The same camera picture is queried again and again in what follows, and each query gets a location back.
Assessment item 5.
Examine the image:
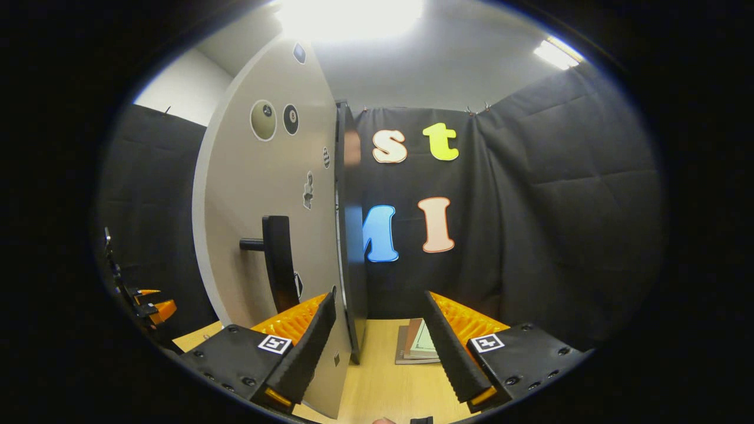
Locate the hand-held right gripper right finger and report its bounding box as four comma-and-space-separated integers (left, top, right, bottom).
423, 290, 593, 414

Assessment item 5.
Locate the grey cover book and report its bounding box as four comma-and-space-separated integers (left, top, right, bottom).
395, 325, 441, 365

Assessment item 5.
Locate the black cabinet door handle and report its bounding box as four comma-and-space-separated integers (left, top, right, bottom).
240, 215, 301, 314

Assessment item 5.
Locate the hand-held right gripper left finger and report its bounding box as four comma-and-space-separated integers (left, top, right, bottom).
177, 291, 338, 414

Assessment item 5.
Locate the large ceiling light panel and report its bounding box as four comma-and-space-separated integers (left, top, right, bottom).
277, 0, 425, 42

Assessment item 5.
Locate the brown cover book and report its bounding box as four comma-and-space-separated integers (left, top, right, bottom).
403, 318, 425, 360

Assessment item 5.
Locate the grey cabinet door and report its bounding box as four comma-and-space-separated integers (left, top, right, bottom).
191, 35, 354, 420

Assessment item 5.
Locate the narrow ceiling light panel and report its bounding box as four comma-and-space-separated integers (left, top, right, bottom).
533, 37, 587, 71

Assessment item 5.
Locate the black backdrop cloth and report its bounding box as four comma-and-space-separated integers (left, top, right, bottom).
97, 62, 666, 354

